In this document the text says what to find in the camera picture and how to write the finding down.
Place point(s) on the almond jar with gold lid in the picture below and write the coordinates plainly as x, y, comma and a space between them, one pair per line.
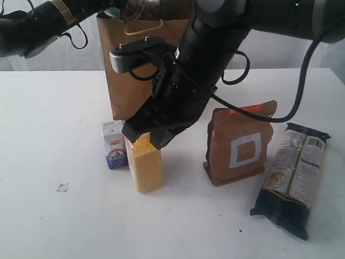
136, 10

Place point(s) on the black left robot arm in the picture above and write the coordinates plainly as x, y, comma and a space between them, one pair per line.
27, 34

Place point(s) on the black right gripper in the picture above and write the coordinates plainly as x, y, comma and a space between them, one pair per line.
177, 101

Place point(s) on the dark blue biscuit package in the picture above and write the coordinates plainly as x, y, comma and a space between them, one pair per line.
288, 191

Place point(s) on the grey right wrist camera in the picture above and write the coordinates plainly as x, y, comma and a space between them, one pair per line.
131, 55

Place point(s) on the torn paper scrap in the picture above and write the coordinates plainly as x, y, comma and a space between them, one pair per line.
63, 187

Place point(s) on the yellow millet bottle white cap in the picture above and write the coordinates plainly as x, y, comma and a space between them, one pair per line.
144, 164

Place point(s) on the brown standup pouch orange label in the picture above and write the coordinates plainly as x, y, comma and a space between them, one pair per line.
236, 146

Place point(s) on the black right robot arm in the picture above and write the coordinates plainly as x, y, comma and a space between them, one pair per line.
217, 28

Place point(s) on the small blue white milk carton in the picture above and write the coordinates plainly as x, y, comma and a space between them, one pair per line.
114, 144

